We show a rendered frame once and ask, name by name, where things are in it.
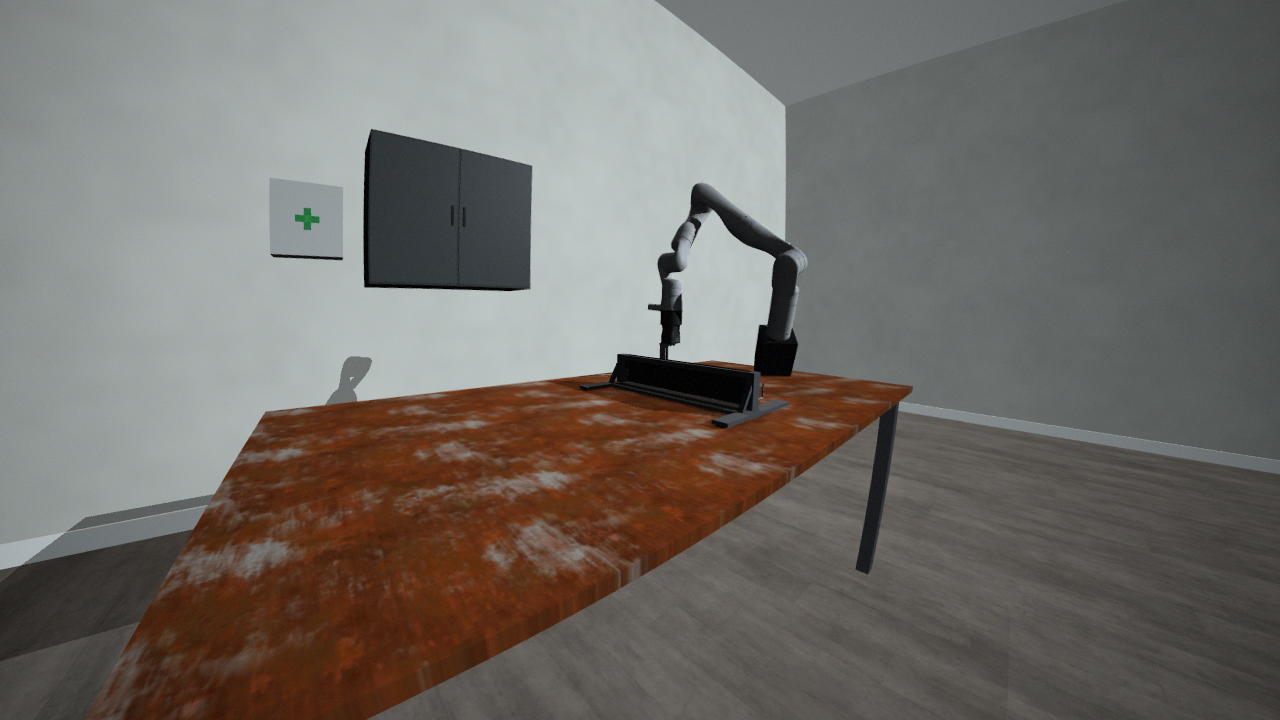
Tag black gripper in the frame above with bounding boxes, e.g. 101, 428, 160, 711
648, 296, 682, 359

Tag black patch panel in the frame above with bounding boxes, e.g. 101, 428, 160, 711
580, 354, 790, 428

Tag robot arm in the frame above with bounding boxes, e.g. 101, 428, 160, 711
658, 183, 806, 341

